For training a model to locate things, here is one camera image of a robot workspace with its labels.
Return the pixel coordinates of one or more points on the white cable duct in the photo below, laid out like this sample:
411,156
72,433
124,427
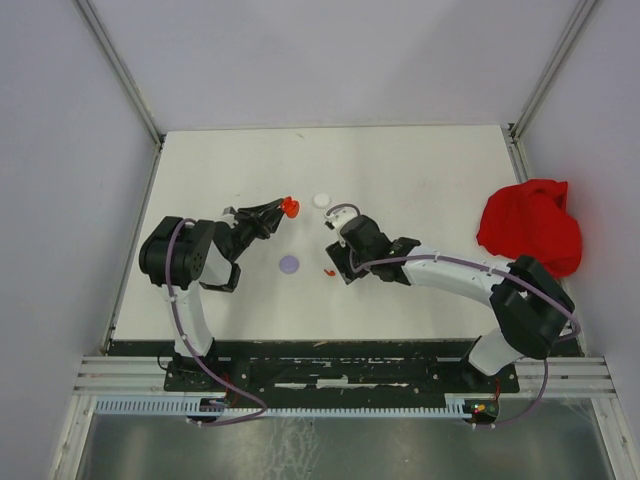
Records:
198,406

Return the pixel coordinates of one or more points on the red cloth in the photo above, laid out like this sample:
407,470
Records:
532,219

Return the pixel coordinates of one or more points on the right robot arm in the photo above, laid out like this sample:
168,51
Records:
531,308

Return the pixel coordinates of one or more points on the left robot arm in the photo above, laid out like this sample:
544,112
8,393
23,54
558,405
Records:
182,257

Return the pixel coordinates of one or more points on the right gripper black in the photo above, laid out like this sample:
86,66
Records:
338,252

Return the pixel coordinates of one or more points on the orange charging case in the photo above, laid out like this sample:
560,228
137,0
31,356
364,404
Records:
290,207

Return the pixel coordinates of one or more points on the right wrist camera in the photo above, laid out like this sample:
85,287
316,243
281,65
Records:
336,218

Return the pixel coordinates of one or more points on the purple charging case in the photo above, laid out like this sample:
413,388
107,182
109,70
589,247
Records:
289,264

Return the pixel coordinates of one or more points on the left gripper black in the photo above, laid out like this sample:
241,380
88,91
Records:
247,214

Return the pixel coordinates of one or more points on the white charging case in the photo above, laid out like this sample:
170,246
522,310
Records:
321,200

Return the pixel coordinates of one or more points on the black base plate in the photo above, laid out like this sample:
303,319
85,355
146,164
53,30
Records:
355,373

